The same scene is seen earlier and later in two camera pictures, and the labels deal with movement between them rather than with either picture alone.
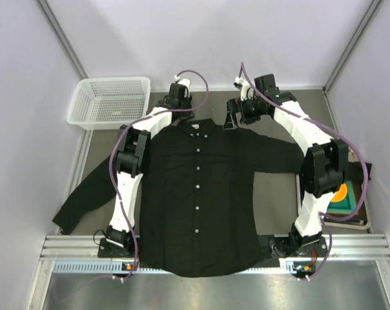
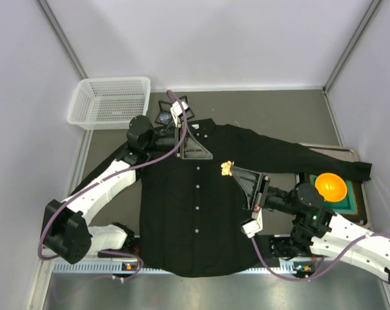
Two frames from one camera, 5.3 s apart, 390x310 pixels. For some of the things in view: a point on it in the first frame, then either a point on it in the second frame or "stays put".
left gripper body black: (184, 114) to (177, 142)
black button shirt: (199, 215) stays put
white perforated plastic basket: (108, 103) stays put
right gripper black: (233, 110) to (263, 192)
